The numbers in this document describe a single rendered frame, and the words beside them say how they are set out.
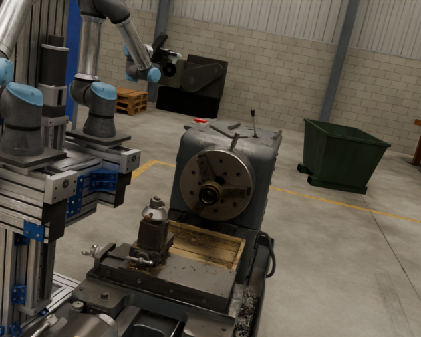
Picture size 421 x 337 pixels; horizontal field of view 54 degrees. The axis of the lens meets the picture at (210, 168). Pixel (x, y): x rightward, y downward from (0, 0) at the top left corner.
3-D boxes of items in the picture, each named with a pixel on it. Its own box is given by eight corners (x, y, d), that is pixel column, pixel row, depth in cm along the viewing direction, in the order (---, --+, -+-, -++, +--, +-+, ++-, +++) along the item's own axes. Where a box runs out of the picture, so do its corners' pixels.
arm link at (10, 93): (34, 129, 141) (37, 89, 138) (-6, 122, 140) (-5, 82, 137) (46, 123, 153) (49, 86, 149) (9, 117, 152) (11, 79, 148)
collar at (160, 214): (146, 208, 129) (148, 199, 129) (170, 214, 128) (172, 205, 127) (137, 216, 122) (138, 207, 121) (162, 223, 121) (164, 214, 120)
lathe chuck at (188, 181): (176, 197, 192) (199, 135, 183) (239, 225, 188) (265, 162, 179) (170, 203, 184) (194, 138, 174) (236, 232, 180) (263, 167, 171)
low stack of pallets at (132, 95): (114, 103, 1032) (116, 85, 1021) (147, 109, 1025) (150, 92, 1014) (94, 108, 912) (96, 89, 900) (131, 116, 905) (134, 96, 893)
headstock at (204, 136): (194, 177, 258) (206, 116, 248) (269, 195, 250) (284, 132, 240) (163, 206, 202) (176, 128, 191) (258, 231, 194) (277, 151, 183)
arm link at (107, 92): (98, 116, 184) (101, 85, 181) (81, 109, 192) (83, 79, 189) (119, 116, 194) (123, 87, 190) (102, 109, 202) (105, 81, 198)
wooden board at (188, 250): (164, 226, 180) (165, 218, 179) (244, 248, 174) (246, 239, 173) (136, 255, 151) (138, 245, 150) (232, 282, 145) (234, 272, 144)
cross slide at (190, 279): (112, 249, 140) (113, 237, 139) (234, 284, 133) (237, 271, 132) (87, 272, 124) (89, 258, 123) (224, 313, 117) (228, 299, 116)
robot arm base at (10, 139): (-12, 148, 144) (-12, 120, 142) (20, 142, 158) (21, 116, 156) (23, 158, 140) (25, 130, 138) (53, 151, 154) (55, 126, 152)
